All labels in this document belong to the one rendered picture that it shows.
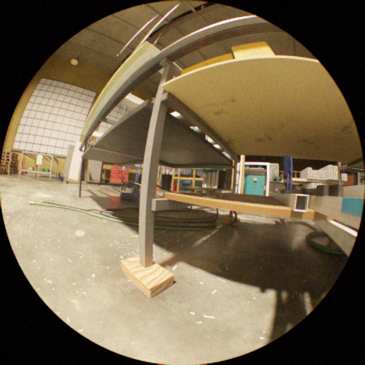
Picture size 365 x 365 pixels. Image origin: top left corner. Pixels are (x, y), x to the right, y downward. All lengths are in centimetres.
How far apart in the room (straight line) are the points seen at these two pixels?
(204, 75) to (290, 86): 24
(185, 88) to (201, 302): 62
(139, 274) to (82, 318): 23
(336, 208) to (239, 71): 33
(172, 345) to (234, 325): 15
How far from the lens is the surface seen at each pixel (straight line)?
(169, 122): 49
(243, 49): 42
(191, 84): 39
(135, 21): 885
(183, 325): 36
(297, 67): 38
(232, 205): 28
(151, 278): 40
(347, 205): 20
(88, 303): 41
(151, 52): 65
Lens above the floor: 33
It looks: 1 degrees up
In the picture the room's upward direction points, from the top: 5 degrees clockwise
